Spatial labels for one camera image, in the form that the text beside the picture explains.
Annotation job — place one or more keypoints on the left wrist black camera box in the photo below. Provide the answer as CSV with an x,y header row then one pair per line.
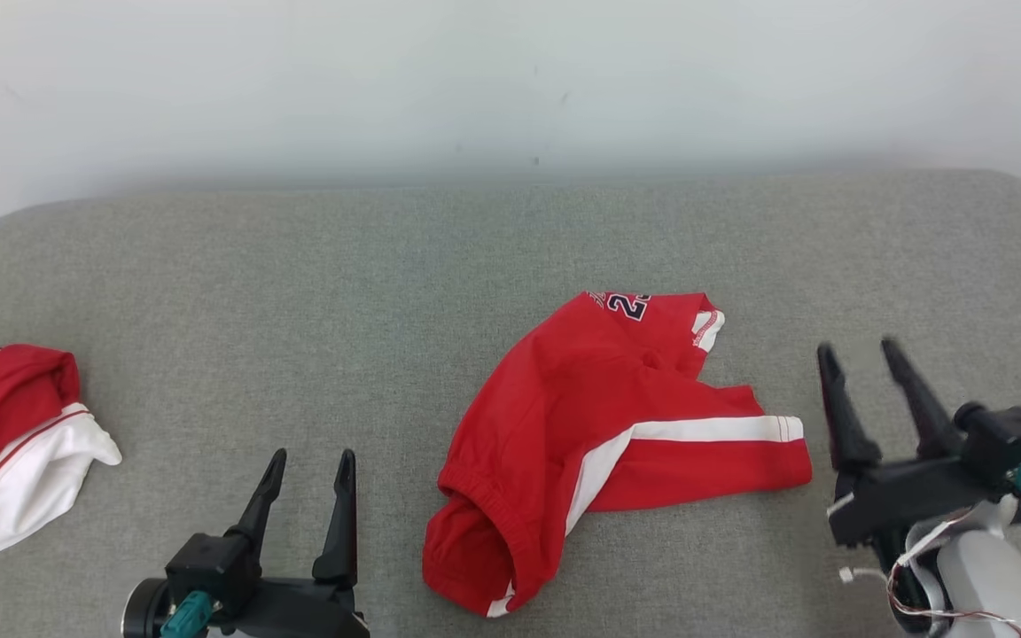
x,y
209,563

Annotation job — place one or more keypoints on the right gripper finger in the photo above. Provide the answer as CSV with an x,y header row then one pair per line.
x,y
927,412
847,425

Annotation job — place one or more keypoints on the red shorts with white stripe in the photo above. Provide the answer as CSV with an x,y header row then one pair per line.
x,y
564,399

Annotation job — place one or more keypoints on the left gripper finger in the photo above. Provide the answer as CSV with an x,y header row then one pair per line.
x,y
262,505
344,532

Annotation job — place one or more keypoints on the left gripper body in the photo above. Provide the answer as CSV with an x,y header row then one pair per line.
x,y
298,611

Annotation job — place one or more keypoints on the red jersey with white trim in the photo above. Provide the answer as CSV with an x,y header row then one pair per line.
x,y
5,399

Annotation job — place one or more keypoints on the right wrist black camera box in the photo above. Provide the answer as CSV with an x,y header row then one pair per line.
x,y
1007,439

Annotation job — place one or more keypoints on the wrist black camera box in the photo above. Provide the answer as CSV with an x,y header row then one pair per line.
x,y
1007,439
209,563

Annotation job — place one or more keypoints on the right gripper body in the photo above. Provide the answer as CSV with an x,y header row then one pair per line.
x,y
900,496

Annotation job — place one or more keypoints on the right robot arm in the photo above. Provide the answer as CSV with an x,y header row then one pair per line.
x,y
998,585

